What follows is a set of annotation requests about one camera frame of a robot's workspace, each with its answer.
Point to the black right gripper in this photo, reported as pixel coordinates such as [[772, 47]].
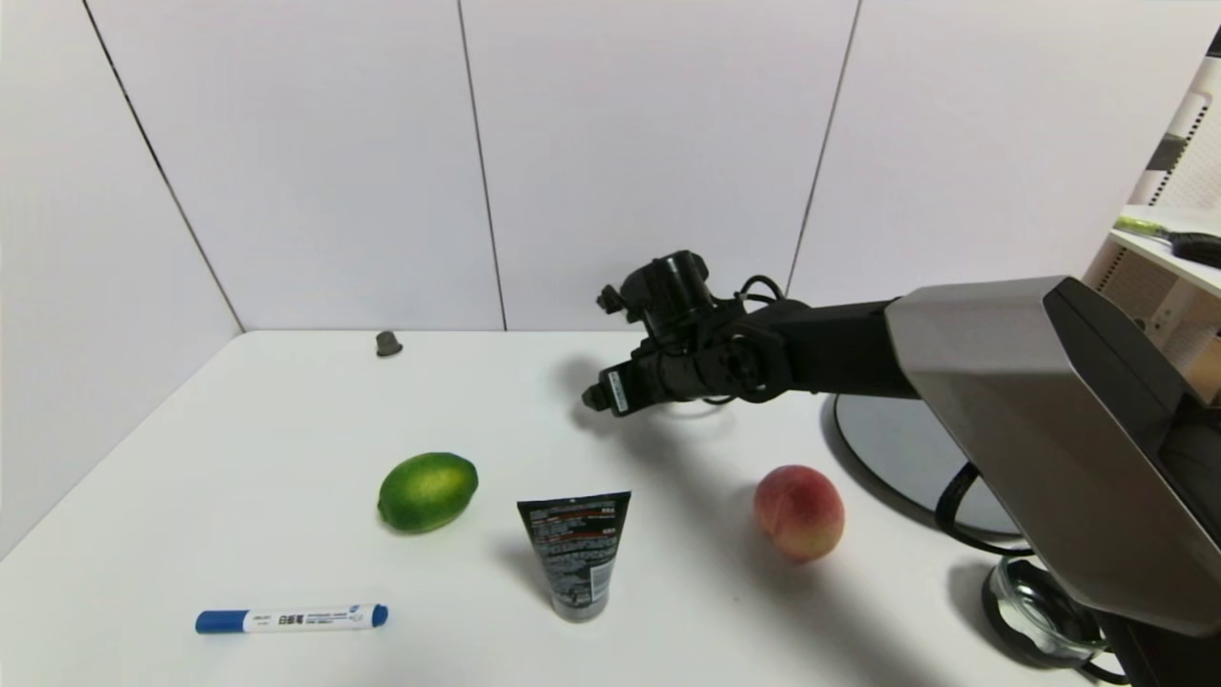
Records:
[[617, 390]]

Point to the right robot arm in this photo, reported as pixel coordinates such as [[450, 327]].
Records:
[[1030, 410]]

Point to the gray round plate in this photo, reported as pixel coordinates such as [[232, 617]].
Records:
[[897, 448]]

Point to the black object on desk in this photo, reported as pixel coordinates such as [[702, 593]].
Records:
[[1198, 248]]

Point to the black cosmetic tube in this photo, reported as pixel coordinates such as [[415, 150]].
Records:
[[575, 549]]

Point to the green lime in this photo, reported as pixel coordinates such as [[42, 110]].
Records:
[[427, 491]]

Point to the small grey cap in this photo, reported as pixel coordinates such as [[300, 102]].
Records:
[[388, 343]]

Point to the red yellow peach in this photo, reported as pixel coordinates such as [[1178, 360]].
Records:
[[799, 512]]

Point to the blue white whiteboard marker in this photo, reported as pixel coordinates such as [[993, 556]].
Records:
[[286, 619]]

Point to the glass cup with black holder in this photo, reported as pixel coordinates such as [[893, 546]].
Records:
[[1030, 601]]

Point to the white side desk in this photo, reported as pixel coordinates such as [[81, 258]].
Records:
[[1178, 258]]

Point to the white pegboard panel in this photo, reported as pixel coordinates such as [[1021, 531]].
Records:
[[1192, 143]]

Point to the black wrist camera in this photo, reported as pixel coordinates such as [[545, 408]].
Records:
[[672, 291]]

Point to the white desk leg frame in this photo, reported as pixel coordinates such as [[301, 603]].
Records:
[[1178, 310]]

